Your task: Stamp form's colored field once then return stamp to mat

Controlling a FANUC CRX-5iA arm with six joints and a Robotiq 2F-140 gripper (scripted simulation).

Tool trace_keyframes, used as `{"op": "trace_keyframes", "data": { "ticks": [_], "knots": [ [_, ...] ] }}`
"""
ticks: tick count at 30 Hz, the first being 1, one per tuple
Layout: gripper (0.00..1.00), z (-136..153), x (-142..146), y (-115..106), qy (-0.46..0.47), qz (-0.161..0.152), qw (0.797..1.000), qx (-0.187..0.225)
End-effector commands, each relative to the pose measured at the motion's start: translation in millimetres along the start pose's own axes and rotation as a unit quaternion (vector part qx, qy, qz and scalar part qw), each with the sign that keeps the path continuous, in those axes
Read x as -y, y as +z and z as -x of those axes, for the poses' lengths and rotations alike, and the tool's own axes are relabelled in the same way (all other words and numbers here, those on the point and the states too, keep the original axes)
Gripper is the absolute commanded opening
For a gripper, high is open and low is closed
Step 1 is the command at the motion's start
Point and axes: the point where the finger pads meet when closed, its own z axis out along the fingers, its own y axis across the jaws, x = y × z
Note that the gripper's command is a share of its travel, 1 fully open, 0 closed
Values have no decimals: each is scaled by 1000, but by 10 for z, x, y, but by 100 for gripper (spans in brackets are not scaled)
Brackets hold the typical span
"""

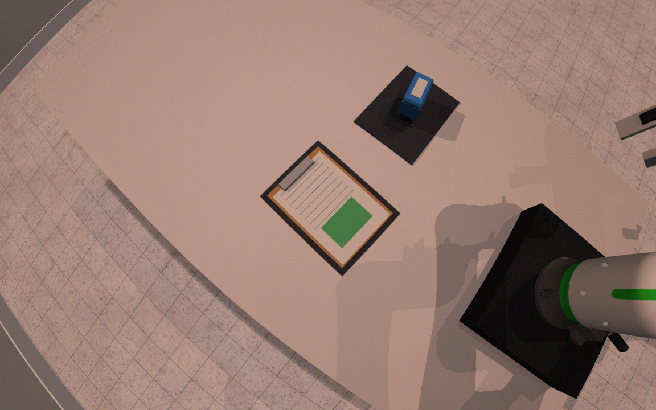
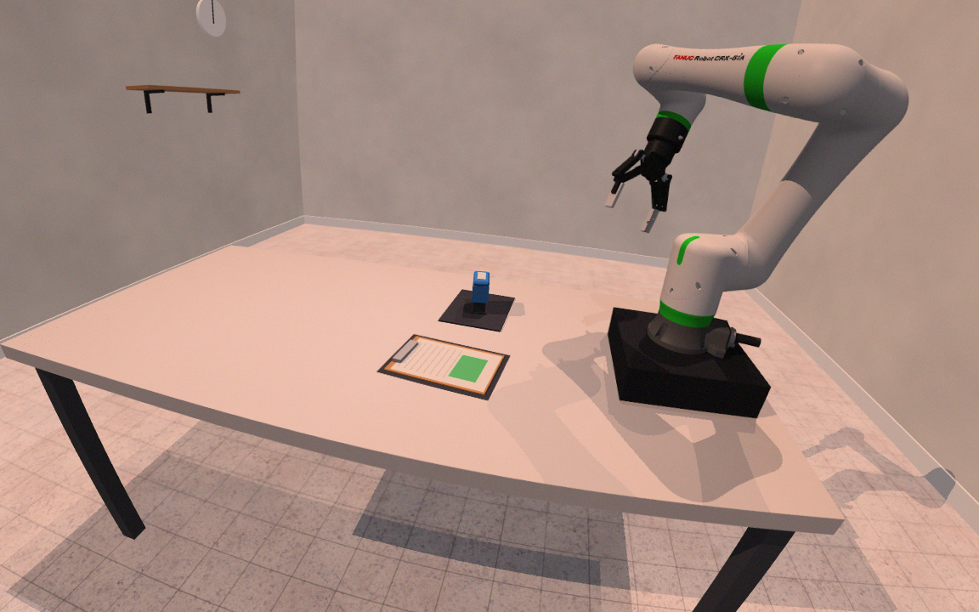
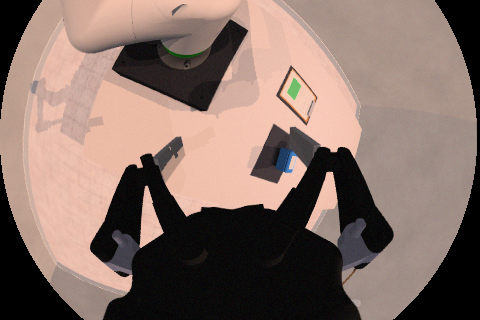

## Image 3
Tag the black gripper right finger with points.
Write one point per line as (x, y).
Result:
(365, 233)

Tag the blue self-inking stamp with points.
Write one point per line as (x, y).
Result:
(284, 159)

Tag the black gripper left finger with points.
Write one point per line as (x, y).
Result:
(118, 238)

